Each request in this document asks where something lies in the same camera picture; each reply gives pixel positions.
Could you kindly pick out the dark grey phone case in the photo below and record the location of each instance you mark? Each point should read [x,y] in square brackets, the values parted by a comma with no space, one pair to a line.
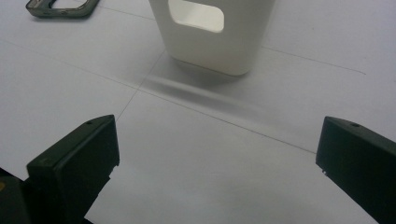
[40,11]

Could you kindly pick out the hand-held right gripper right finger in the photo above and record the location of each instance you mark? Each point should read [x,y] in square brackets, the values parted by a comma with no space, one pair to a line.
[361,161]

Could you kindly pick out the white plastic bin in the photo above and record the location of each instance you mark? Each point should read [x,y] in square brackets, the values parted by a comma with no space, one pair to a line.
[202,53]

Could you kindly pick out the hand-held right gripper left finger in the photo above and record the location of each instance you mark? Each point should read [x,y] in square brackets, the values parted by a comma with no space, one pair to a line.
[74,161]

